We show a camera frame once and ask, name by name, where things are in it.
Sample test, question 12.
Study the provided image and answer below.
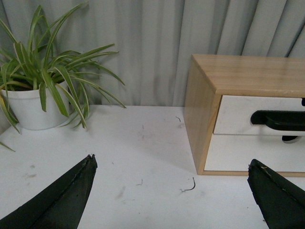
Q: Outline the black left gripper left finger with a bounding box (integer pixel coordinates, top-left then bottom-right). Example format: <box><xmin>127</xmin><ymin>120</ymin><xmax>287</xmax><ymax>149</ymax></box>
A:
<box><xmin>0</xmin><ymin>155</ymin><xmax>98</xmax><ymax>229</ymax></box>

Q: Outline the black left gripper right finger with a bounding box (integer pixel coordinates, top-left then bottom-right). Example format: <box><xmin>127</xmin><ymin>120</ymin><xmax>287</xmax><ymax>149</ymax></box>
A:
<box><xmin>247</xmin><ymin>159</ymin><xmax>305</xmax><ymax>229</ymax></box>

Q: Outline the white lower drawer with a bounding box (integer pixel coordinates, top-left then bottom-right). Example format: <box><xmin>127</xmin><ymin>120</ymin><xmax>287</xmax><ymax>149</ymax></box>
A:
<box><xmin>204</xmin><ymin>135</ymin><xmax>305</xmax><ymax>172</ymax></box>

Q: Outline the white drawer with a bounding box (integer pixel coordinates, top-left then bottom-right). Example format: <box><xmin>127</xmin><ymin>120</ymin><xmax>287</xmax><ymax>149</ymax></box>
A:
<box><xmin>213</xmin><ymin>95</ymin><xmax>305</xmax><ymax>136</ymax></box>
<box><xmin>204</xmin><ymin>135</ymin><xmax>305</xmax><ymax>172</ymax></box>

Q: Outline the white upper drawer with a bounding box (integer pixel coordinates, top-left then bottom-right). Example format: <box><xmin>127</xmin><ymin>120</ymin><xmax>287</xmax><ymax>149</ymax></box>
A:
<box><xmin>213</xmin><ymin>95</ymin><xmax>305</xmax><ymax>136</ymax></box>

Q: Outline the wooden drawer cabinet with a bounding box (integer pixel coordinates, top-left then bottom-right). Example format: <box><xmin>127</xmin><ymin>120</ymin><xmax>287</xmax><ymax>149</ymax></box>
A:
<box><xmin>183</xmin><ymin>54</ymin><xmax>305</xmax><ymax>177</ymax></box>

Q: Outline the white plant pot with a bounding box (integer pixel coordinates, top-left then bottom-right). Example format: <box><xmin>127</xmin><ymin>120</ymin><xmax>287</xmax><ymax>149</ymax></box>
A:
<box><xmin>1</xmin><ymin>90</ymin><xmax>68</xmax><ymax>130</ymax></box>

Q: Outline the green spider plant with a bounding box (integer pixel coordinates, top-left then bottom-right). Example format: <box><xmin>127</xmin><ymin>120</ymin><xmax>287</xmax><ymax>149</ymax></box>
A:
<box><xmin>0</xmin><ymin>1</ymin><xmax>127</xmax><ymax>152</ymax></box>

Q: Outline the grey curtain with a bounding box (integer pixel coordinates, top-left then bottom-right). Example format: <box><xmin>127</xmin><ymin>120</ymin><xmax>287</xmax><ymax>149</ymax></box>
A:
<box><xmin>0</xmin><ymin>0</ymin><xmax>305</xmax><ymax>107</ymax></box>

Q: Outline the black lower drawer handle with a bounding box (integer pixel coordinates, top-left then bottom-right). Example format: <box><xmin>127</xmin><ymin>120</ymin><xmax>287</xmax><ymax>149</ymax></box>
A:
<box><xmin>282</xmin><ymin>135</ymin><xmax>298</xmax><ymax>142</ymax></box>

